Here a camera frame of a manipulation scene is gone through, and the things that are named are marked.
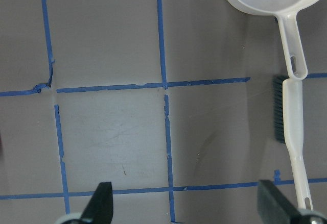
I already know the white plastic dustpan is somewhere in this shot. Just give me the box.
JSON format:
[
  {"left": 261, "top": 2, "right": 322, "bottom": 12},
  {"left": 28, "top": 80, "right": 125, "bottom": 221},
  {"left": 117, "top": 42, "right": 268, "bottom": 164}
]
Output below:
[{"left": 227, "top": 0, "right": 319, "bottom": 80}]

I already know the white brush with dark bristles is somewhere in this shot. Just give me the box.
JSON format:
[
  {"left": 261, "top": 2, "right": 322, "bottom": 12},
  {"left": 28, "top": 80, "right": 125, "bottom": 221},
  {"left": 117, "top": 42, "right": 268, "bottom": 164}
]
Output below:
[{"left": 272, "top": 75, "right": 313, "bottom": 210}]

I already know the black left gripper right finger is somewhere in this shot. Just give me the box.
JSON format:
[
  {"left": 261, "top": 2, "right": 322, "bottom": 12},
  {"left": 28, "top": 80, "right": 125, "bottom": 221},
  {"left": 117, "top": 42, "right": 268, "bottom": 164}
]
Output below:
[{"left": 257, "top": 180, "right": 307, "bottom": 224}]

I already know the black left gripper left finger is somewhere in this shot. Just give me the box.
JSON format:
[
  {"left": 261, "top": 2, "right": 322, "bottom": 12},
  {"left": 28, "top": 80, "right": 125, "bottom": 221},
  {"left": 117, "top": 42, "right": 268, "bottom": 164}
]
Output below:
[{"left": 81, "top": 182, "right": 113, "bottom": 224}]

